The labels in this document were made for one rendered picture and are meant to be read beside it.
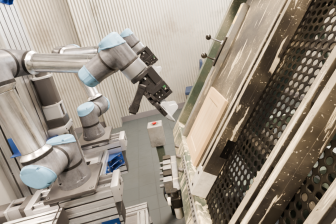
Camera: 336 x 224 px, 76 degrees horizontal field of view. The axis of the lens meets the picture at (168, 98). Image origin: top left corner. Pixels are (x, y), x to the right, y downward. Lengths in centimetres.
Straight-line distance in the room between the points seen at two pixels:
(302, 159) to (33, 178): 87
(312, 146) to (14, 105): 92
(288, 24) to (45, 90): 113
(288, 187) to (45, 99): 112
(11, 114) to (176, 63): 385
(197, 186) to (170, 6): 386
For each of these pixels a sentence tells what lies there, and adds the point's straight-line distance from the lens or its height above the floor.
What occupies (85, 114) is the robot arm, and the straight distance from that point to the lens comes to 150.
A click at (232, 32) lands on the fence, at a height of 154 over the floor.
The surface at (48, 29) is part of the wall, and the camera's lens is 469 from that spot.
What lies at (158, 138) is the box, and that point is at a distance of 177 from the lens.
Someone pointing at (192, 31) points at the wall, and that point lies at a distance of 455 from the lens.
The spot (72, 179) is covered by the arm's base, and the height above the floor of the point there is 108.
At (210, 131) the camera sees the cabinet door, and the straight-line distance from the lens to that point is 117.
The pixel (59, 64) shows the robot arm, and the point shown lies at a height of 158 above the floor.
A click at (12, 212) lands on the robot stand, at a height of 98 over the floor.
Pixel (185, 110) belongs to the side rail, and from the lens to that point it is 175.
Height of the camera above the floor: 161
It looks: 17 degrees down
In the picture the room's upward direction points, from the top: 12 degrees counter-clockwise
